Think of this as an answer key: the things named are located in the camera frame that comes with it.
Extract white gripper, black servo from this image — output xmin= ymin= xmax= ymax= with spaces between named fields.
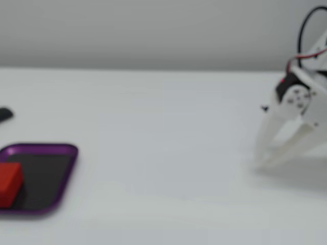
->
xmin=254 ymin=65 xmax=327 ymax=169

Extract red cube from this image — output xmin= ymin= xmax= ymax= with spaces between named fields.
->
xmin=0 ymin=162 xmax=24 ymax=209

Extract purple tray with black mat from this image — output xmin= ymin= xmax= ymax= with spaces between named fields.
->
xmin=0 ymin=143 xmax=79 ymax=217

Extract small black flat object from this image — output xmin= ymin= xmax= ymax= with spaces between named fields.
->
xmin=0 ymin=107 xmax=14 ymax=123

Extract red white black servo cable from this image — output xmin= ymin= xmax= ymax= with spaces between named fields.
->
xmin=285 ymin=48 xmax=327 ymax=77

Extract thin black cable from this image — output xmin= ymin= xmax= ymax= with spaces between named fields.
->
xmin=298 ymin=5 xmax=327 ymax=68

